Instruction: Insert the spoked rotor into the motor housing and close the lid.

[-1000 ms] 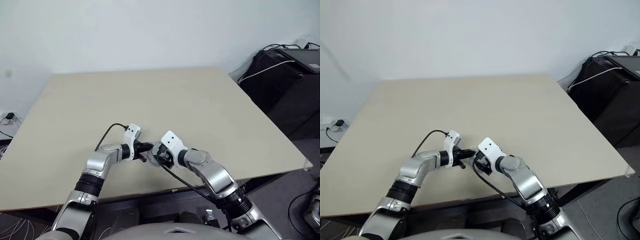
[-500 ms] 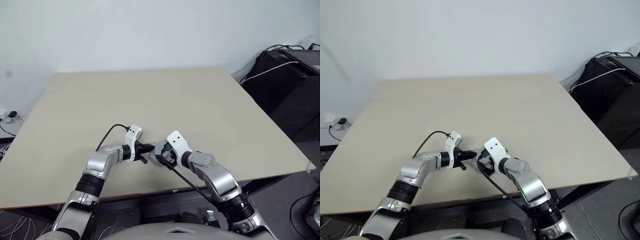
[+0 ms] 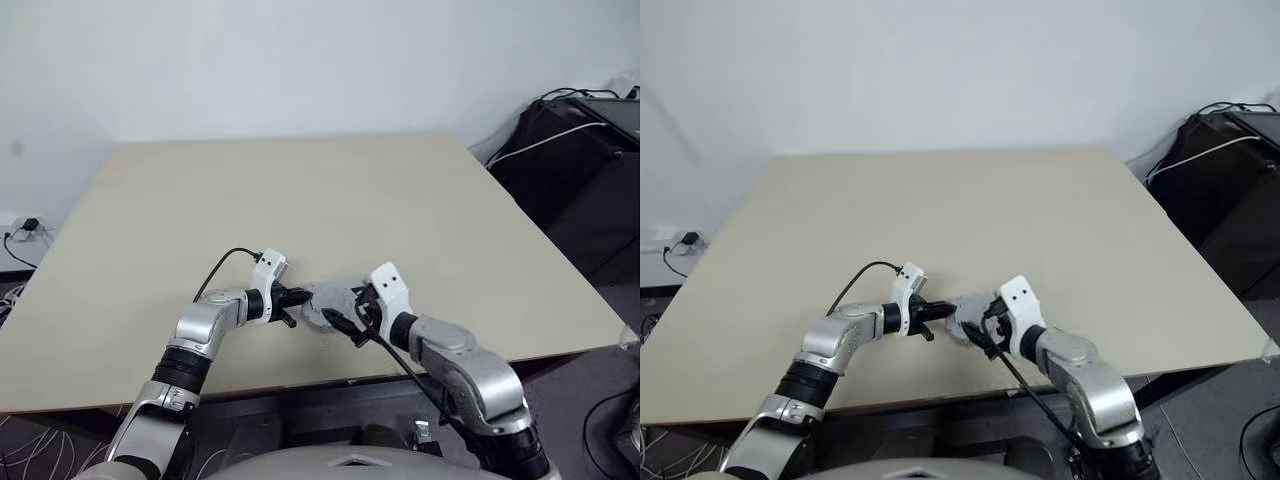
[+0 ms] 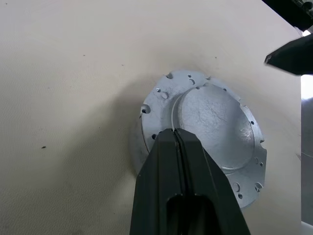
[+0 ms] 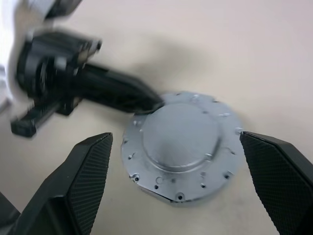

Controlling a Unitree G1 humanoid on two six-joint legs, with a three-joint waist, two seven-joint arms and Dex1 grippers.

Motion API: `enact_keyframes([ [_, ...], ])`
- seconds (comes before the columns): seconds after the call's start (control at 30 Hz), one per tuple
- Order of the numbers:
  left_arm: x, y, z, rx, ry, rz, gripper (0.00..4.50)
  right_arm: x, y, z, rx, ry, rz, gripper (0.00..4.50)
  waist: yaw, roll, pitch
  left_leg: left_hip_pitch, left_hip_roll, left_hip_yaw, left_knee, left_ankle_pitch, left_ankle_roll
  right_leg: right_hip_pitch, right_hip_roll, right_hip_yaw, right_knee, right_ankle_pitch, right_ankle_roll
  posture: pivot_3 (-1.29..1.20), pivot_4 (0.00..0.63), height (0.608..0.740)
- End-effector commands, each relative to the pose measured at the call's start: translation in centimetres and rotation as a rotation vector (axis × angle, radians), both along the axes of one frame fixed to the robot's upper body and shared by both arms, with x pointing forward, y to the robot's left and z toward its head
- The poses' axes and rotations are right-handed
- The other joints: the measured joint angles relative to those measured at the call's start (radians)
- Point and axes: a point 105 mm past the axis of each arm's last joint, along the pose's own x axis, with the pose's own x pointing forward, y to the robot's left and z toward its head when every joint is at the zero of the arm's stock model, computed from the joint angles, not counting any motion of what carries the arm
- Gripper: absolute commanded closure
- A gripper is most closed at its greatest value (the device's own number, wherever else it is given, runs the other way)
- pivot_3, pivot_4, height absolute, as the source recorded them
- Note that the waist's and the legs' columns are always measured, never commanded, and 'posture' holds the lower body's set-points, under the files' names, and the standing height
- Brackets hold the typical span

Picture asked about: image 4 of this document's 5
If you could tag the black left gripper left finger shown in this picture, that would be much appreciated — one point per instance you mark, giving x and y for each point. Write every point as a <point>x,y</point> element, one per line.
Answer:
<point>156,186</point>

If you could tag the motor base with circuit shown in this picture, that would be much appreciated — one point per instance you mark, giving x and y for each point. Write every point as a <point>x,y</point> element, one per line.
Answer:
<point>212,117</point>

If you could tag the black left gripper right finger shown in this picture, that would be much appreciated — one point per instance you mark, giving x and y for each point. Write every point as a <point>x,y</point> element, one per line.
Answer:
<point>210,186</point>

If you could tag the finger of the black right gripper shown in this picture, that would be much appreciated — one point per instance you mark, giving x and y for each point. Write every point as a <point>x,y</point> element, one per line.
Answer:
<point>293,56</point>

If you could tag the clear table corner guard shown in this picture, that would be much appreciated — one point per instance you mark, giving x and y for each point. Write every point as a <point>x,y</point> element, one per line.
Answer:
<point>298,29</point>

